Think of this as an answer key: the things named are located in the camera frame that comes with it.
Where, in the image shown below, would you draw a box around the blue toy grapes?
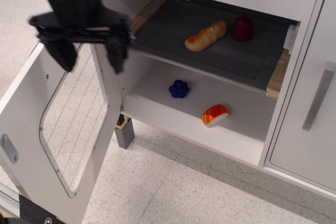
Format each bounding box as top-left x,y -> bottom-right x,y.
169,80 -> 190,98

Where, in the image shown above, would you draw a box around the white oven door with window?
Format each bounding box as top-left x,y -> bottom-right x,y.
1,43 -> 121,223

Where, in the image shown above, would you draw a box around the silver right door handle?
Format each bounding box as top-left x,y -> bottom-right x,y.
302,61 -> 335,131

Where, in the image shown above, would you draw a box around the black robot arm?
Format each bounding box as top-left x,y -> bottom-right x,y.
29,0 -> 134,73

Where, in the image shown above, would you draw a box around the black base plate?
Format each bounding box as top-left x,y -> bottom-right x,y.
19,195 -> 64,224

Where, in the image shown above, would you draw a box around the toy bread loaf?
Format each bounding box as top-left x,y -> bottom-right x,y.
184,20 -> 227,52

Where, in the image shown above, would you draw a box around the toy salmon sushi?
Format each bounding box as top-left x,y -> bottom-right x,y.
202,104 -> 230,127

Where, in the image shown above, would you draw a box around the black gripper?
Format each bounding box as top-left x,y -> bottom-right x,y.
29,0 -> 133,74

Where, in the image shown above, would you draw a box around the grey cabinet leg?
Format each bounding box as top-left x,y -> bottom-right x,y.
115,114 -> 135,149

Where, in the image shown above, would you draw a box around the dark red toy cup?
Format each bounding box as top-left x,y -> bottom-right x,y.
231,15 -> 254,41

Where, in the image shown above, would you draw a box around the grey oven tray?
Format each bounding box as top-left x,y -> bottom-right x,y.
132,0 -> 291,91

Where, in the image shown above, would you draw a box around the white right cabinet door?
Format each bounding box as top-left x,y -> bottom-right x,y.
265,0 -> 335,199

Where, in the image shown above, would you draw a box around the white toy kitchen cabinet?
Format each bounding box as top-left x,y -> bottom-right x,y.
104,0 -> 334,199

